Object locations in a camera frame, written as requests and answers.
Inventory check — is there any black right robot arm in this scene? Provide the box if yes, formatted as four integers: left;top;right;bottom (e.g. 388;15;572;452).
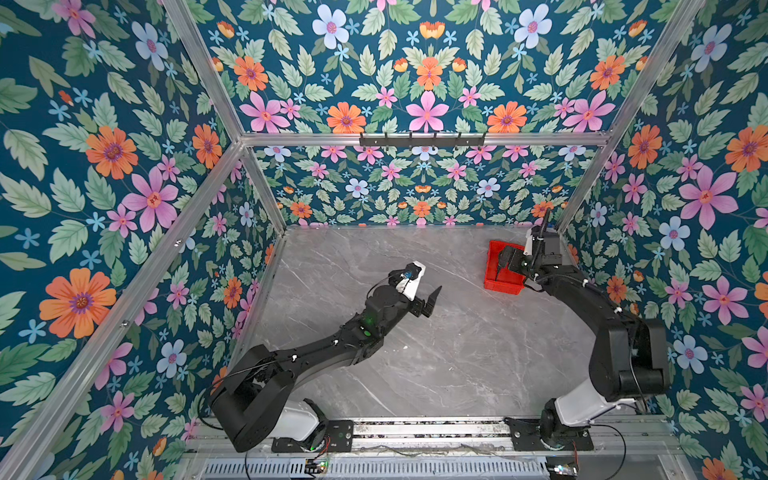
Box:
494;239;671;450

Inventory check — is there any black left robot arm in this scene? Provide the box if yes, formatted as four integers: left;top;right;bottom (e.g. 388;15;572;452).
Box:
209;262;440;453

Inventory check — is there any red plastic bin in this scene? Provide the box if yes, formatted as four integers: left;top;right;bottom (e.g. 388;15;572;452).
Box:
483;240;526;295

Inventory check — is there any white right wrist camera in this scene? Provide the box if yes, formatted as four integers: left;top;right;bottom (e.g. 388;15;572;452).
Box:
524;224;560;257

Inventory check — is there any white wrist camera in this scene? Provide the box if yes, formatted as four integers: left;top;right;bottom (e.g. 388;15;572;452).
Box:
524;224;560;257
396;261;426;301

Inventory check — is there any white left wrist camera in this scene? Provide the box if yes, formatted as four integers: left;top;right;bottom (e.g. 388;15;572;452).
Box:
396;261;426;301

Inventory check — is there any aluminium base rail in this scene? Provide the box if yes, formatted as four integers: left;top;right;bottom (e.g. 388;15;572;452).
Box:
175;413;696;479

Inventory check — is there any black wall hook rail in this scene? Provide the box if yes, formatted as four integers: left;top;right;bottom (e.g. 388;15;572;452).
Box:
358;132;486;149

